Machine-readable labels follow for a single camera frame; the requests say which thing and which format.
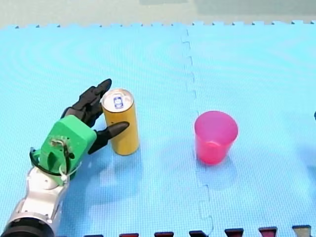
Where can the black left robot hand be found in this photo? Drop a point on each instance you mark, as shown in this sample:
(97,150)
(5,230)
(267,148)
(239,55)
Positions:
(86,103)

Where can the yellow drink can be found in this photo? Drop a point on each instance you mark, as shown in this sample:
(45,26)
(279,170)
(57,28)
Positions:
(123,128)

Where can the pink plastic cup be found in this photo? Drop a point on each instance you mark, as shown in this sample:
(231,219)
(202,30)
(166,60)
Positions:
(214,138)

